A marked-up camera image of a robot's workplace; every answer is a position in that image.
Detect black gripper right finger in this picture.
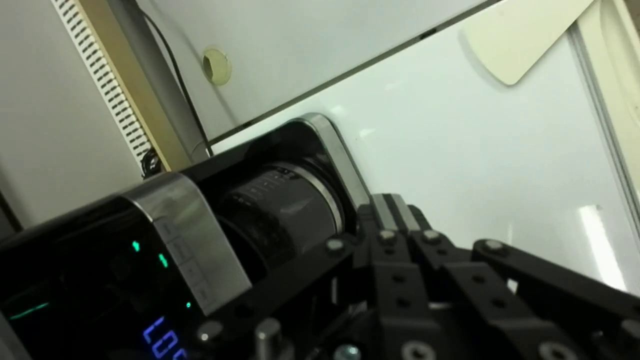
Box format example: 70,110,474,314
390,193,640,360

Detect black and steel coffee machine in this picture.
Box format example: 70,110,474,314
0,112,376,360

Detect black cable clip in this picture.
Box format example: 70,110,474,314
139,148,164,180

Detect white vent grille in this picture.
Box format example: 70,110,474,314
50,0,160,170

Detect glass coffee carafe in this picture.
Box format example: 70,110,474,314
213,163,347,271

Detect beige round wall cap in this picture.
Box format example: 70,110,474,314
199,47,234,89

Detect black power cable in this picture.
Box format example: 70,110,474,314
139,11,215,160

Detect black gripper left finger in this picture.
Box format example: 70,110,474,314
195,193,418,360

